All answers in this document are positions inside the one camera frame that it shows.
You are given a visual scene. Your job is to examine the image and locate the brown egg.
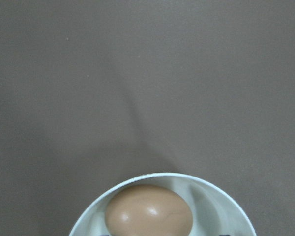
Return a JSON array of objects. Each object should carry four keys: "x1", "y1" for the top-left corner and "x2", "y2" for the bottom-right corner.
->
[{"x1": 105, "y1": 184, "x2": 193, "y2": 236}]

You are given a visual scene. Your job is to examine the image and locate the white bowl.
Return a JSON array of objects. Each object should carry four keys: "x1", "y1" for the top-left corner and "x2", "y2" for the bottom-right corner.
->
[{"x1": 70, "y1": 173, "x2": 256, "y2": 236}]

